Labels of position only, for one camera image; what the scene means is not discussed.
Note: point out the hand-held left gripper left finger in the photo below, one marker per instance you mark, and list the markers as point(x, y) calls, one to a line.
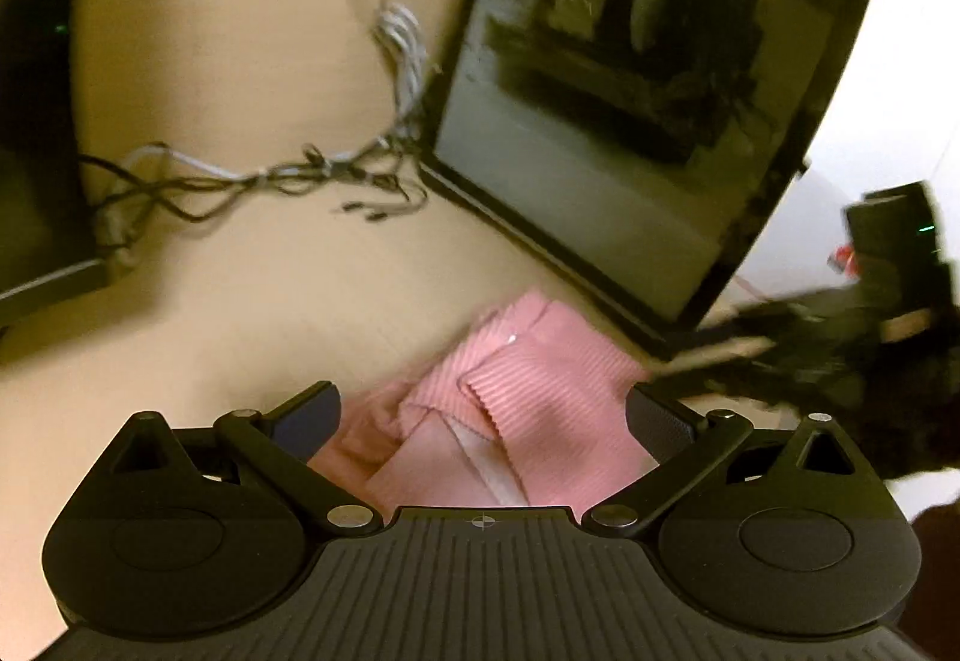
point(304, 421)

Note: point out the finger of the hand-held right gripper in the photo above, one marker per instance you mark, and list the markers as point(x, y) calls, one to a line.
point(765, 368)
point(787, 316)

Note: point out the pink knit garment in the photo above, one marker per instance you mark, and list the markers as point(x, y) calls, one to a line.
point(525, 391)

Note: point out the black computer monitor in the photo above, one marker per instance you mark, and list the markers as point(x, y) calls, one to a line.
point(30, 143)

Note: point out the white computer case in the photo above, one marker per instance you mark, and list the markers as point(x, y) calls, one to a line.
point(615, 106)

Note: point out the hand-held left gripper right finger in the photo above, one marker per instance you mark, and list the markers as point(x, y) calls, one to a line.
point(660, 424)

